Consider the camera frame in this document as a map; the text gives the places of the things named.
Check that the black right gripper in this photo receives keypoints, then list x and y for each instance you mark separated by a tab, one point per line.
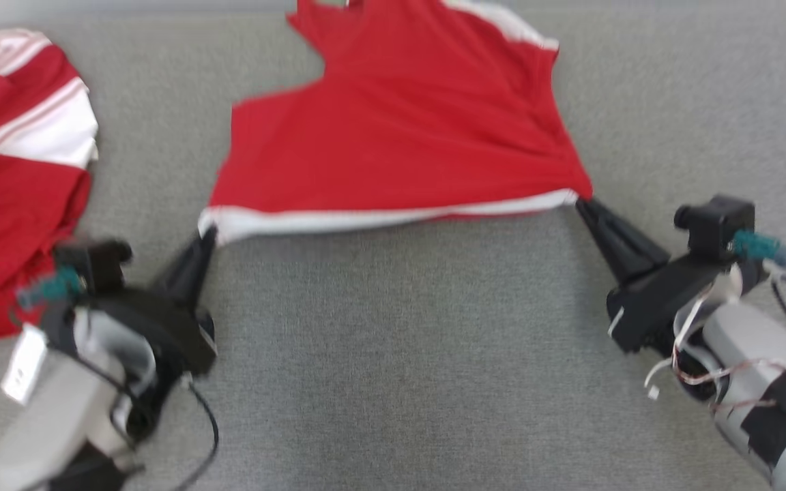
659	300

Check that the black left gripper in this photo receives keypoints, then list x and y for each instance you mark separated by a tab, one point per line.
161	334

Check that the red basketball jersey white sleeves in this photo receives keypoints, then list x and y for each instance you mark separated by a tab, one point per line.
18	204

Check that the red shirt with white hem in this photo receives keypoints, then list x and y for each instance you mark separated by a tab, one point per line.
400	136

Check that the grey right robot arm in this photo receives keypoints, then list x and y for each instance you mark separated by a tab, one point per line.
754	341

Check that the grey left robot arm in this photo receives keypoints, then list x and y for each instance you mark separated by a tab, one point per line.
45	423

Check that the grey fabric sofa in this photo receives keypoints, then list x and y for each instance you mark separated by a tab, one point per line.
393	354

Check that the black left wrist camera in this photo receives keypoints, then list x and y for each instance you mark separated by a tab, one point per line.
96	262

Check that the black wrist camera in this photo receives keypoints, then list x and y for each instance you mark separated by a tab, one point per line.
720	225
96	262

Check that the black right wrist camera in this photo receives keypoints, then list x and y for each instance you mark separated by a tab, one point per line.
720	225

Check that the teal right camera connector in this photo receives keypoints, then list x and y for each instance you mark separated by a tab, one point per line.
751	244

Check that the teal camera connector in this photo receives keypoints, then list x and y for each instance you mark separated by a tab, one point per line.
751	244
59	286

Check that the teal left camera connector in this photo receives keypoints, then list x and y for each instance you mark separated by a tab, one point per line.
59	286

